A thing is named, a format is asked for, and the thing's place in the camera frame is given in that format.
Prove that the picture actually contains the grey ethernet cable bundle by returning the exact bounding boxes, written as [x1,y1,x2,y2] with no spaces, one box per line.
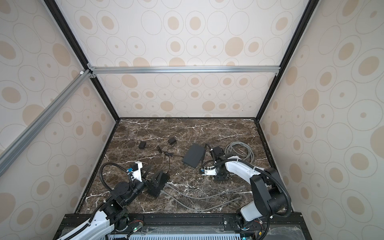
[224,140,255,166]

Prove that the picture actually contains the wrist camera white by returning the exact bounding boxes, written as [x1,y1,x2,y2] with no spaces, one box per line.
[200,168,217,176]
[127,161,143,182]

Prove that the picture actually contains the small circuit board with LEDs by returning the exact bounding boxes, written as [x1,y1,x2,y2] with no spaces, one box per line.
[127,220,144,237]

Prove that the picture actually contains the horizontal aluminium rail back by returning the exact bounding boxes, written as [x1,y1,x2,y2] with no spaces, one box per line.
[90,66,281,74]

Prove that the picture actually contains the diagonal aluminium rail left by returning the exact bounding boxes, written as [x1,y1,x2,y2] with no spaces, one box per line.
[1,70,91,175]

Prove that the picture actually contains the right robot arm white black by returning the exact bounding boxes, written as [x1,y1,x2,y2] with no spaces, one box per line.
[204,147,293,228]

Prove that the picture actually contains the square dark grey switch box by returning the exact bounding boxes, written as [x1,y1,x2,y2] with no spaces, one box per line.
[182,144,205,168]

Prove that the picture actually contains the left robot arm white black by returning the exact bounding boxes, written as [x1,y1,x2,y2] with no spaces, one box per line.
[59,161,170,240]

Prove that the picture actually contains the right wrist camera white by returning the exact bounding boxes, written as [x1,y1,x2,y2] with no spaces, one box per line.
[200,168,217,176]

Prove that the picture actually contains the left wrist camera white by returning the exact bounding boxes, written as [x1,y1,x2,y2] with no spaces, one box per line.
[127,161,143,182]

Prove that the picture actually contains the black power adapter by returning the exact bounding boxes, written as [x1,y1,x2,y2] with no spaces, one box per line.
[168,137,177,146]
[138,141,147,150]

